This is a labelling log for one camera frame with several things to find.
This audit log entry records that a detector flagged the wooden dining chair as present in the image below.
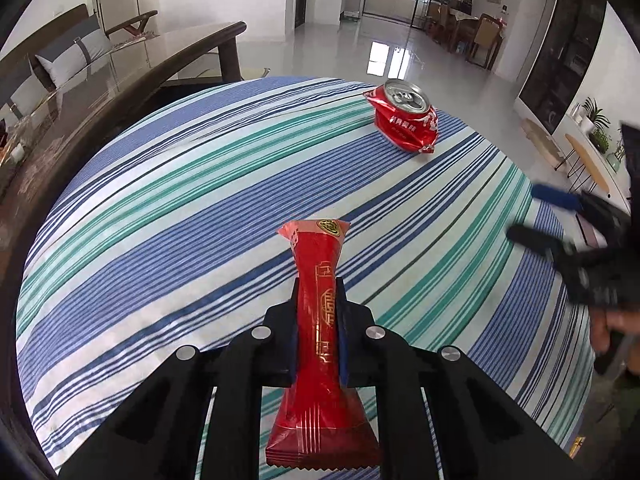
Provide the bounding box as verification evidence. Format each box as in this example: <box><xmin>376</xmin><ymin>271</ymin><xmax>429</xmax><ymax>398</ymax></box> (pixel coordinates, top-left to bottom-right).
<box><xmin>427</xmin><ymin>0</ymin><xmax>451</xmax><ymax>43</ymax></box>
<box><xmin>467</xmin><ymin>14</ymin><xmax>506</xmax><ymax>71</ymax></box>

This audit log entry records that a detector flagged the brown wooden sofa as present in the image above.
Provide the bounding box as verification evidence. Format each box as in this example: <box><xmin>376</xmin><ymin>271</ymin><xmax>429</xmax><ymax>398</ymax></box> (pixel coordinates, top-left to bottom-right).
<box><xmin>0</xmin><ymin>4</ymin><xmax>158</xmax><ymax>126</ymax></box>

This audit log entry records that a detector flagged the oval wooden side table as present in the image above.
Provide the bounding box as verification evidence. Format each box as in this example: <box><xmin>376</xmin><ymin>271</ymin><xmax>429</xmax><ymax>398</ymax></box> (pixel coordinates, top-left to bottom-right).
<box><xmin>565</xmin><ymin>132</ymin><xmax>611</xmax><ymax>196</ymax></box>

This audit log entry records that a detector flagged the small potted plant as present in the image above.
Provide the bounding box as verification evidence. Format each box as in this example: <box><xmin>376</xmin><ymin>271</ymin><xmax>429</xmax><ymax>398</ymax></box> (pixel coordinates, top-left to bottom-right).
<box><xmin>580</xmin><ymin>97</ymin><xmax>611</xmax><ymax>133</ymax></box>
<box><xmin>610</xmin><ymin>130</ymin><xmax>631</xmax><ymax>173</ymax></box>

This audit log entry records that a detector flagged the person's right hand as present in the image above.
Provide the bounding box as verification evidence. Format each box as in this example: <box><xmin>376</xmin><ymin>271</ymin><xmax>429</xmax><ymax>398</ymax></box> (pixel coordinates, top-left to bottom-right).
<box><xmin>590</xmin><ymin>310</ymin><xmax>640</xmax><ymax>360</ymax></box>

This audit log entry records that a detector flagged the crushed red can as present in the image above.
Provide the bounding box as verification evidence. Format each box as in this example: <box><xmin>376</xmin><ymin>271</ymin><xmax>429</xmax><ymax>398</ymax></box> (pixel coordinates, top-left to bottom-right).
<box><xmin>363</xmin><ymin>80</ymin><xmax>440</xmax><ymax>155</ymax></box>

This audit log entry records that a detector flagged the grey white cushion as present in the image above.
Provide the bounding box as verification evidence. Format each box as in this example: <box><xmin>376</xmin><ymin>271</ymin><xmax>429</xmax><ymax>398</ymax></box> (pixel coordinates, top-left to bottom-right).
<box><xmin>0</xmin><ymin>67</ymin><xmax>56</xmax><ymax>121</ymax></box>
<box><xmin>35</xmin><ymin>14</ymin><xmax>113</xmax><ymax>91</ymax></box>

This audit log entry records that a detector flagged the wooden bench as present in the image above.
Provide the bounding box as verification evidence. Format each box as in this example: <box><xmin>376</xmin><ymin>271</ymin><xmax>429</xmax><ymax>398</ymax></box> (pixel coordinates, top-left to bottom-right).
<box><xmin>520</xmin><ymin>119</ymin><xmax>563</xmax><ymax>171</ymax></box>

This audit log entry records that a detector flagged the striped round table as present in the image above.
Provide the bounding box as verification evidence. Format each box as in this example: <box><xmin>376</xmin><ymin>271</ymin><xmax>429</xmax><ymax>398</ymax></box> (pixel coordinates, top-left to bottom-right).
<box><xmin>15</xmin><ymin>76</ymin><xmax>596</xmax><ymax>480</ymax></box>

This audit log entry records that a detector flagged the kitchen counter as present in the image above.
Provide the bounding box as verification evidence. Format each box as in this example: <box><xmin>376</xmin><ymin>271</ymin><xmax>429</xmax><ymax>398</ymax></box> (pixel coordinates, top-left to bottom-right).
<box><xmin>367</xmin><ymin>0</ymin><xmax>416</xmax><ymax>16</ymax></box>

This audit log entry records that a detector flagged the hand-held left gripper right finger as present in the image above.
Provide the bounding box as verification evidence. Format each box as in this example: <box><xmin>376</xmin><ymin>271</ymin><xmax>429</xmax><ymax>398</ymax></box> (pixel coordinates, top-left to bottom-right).
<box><xmin>335</xmin><ymin>277</ymin><xmax>596</xmax><ymax>480</ymax></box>

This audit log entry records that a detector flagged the dark display cabinet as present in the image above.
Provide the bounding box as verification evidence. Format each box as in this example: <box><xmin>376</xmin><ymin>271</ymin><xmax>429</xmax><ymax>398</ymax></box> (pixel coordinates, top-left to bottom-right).
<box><xmin>517</xmin><ymin>0</ymin><xmax>608</xmax><ymax>136</ymax></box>

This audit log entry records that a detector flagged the red wrapper packet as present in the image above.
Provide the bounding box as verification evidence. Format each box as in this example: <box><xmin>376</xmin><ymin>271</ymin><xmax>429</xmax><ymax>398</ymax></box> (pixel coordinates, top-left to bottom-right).
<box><xmin>265</xmin><ymin>218</ymin><xmax>383</xmax><ymax>469</ymax></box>

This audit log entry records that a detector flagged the brown glass-topped coffee table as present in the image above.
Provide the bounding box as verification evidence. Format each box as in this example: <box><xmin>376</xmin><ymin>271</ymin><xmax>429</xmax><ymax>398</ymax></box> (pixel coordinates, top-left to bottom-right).
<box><xmin>0</xmin><ymin>21</ymin><xmax>248</xmax><ymax>311</ymax></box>

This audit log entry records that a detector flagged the floral sofa cover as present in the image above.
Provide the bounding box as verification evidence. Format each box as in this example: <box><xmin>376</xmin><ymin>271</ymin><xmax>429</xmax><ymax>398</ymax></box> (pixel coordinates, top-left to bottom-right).
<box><xmin>107</xmin><ymin>30</ymin><xmax>161</xmax><ymax>53</ymax></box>

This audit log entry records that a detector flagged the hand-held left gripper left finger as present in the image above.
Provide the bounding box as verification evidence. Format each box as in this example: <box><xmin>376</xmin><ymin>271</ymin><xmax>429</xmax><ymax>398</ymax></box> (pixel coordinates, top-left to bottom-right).
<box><xmin>57</xmin><ymin>280</ymin><xmax>301</xmax><ymax>480</ymax></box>

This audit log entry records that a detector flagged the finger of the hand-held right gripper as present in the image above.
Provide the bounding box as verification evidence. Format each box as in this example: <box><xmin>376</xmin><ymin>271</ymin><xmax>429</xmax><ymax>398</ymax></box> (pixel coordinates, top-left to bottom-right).
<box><xmin>506</xmin><ymin>223</ymin><xmax>577</xmax><ymax>267</ymax></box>
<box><xmin>531</xmin><ymin>183</ymin><xmax>583</xmax><ymax>212</ymax></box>

